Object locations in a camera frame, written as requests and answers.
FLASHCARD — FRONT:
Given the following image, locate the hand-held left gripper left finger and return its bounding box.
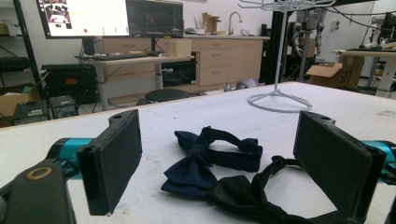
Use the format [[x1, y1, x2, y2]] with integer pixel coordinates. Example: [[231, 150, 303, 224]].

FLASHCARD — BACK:
[[48, 108, 143, 217]]

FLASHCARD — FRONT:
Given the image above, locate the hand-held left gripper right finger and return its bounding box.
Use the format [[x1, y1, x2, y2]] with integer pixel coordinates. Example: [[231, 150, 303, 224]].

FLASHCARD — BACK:
[[292, 110, 396, 224]]

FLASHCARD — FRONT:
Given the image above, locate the black bow tie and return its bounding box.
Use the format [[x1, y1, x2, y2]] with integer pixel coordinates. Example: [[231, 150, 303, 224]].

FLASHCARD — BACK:
[[207, 155, 359, 224]]

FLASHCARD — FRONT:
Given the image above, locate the white wire display rack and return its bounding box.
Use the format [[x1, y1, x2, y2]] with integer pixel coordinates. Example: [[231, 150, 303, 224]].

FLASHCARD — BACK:
[[237, 0, 335, 114]]

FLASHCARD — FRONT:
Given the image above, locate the grey power supply unit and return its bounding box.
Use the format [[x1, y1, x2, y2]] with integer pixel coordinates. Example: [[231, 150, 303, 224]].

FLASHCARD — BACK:
[[49, 94, 78, 119], [12, 99, 50, 126]]

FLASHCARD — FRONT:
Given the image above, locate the black round stool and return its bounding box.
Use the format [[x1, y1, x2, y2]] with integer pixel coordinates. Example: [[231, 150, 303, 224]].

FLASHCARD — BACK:
[[144, 88, 191, 104]]

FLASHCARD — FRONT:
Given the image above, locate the black computer tower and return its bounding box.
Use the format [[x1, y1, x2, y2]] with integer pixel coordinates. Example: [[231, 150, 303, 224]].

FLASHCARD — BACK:
[[41, 63, 97, 105]]

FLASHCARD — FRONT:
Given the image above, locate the large open cardboard box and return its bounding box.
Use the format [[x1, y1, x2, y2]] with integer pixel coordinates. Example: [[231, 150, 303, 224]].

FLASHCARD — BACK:
[[305, 55, 365, 91]]

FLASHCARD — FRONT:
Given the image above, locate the black keyboard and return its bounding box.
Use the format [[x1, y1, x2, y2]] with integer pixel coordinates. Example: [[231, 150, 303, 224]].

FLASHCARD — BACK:
[[92, 52, 148, 62]]

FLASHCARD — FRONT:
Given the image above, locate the light wooden standing desk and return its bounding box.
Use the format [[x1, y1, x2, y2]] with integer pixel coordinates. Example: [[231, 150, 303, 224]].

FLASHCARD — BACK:
[[74, 54, 195, 111]]

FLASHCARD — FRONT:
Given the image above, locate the cardboard box with green item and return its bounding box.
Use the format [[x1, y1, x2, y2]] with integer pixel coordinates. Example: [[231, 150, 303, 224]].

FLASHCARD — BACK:
[[0, 82, 41, 128]]

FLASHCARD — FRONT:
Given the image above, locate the light side table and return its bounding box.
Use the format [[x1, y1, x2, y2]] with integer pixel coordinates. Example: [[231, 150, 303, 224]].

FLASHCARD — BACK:
[[331, 48, 396, 98]]

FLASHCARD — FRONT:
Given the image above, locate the monitor with white screen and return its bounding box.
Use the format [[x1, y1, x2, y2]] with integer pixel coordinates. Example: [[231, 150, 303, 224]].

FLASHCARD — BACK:
[[35, 0, 130, 40]]

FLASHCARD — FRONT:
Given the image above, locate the monitor with dark screen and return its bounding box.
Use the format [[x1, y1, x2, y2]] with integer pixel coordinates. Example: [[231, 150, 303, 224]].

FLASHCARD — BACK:
[[125, 0, 185, 39]]

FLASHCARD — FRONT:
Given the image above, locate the beige cabinet with counter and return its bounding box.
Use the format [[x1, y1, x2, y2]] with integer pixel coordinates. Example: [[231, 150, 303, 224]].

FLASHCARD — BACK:
[[94, 34, 270, 94]]

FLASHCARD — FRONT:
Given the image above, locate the small open cardboard box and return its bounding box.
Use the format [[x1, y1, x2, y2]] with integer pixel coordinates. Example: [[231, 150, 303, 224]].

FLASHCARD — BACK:
[[201, 12, 222, 34]]

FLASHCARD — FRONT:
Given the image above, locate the metal faucet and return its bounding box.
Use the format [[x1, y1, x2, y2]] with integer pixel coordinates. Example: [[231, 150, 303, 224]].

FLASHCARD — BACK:
[[228, 11, 244, 35]]

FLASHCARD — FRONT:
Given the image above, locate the black metal frame post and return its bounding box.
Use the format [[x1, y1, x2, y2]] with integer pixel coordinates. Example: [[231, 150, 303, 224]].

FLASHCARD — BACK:
[[12, 0, 47, 101], [264, 10, 292, 85]]

